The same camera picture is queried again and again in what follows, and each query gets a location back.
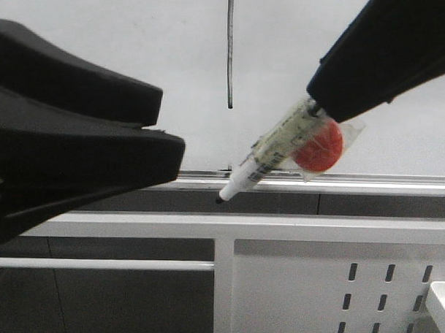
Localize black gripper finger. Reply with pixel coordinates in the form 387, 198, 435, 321
0, 19, 163, 126
0, 86, 186, 244
306, 0, 445, 123

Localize red round magnet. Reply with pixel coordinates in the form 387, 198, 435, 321
292, 119, 343, 173

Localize white marker pen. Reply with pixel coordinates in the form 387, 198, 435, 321
216, 97, 330, 204

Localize white plastic bin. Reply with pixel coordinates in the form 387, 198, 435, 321
412, 281, 445, 333

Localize white whiteboard with aluminium frame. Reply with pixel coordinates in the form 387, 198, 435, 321
0, 0, 445, 196

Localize white metal pegboard frame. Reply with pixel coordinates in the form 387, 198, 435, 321
0, 211, 445, 333

